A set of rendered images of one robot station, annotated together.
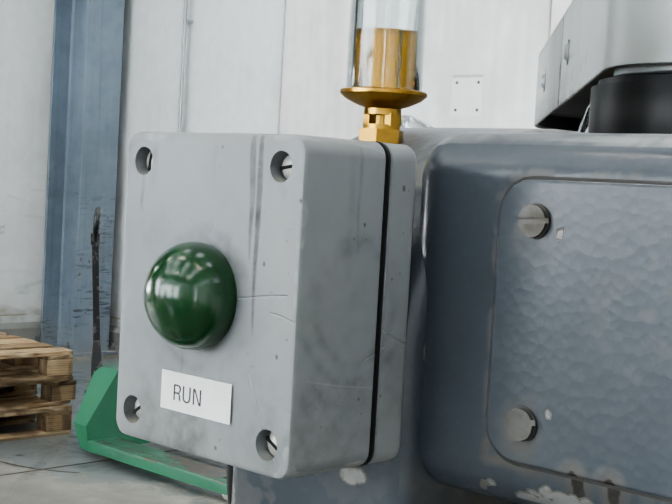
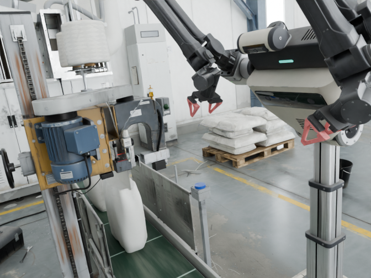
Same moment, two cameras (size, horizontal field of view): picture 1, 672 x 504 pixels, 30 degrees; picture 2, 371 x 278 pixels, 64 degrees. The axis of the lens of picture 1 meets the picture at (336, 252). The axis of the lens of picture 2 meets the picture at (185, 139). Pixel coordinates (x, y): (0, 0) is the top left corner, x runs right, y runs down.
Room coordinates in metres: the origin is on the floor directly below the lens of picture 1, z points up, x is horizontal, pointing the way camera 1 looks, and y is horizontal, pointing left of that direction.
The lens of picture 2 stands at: (1.80, 0.57, 1.50)
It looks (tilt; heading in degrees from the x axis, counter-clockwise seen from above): 15 degrees down; 197
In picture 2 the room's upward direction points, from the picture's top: 6 degrees counter-clockwise
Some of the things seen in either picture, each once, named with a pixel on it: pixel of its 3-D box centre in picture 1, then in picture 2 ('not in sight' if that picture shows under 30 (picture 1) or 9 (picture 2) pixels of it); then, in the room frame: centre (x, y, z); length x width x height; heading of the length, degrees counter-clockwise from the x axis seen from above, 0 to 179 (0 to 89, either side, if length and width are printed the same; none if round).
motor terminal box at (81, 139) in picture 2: not in sight; (83, 142); (0.88, -0.12, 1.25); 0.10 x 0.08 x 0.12; 161
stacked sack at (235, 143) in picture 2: not in sight; (242, 139); (-2.39, 0.13, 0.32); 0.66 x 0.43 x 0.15; 138
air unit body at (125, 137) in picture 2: not in sight; (127, 145); (0.59, -0.10, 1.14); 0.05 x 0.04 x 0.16; 136
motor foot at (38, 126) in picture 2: not in sight; (52, 132); (0.81, -0.30, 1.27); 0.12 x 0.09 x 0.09; 136
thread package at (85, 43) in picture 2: not in sight; (86, 43); (0.73, -0.12, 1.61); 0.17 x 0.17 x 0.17
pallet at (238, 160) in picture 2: not in sight; (248, 147); (-2.75, 0.18, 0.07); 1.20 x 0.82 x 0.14; 138
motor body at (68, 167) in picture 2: not in sight; (68, 149); (0.85, -0.22, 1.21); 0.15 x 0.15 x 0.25
